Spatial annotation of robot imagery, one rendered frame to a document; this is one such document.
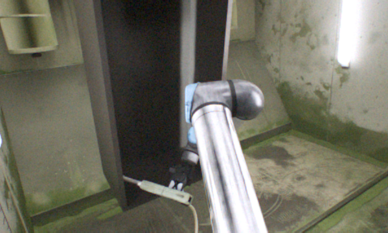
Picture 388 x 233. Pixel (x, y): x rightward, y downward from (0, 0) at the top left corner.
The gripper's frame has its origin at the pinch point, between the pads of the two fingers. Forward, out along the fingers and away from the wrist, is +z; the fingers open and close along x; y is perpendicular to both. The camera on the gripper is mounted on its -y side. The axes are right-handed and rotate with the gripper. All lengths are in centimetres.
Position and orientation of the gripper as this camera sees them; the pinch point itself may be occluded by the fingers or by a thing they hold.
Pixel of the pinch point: (171, 196)
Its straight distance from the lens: 141.3
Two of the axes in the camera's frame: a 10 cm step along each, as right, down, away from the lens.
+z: -3.6, 8.6, -3.6
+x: -8.3, -1.2, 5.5
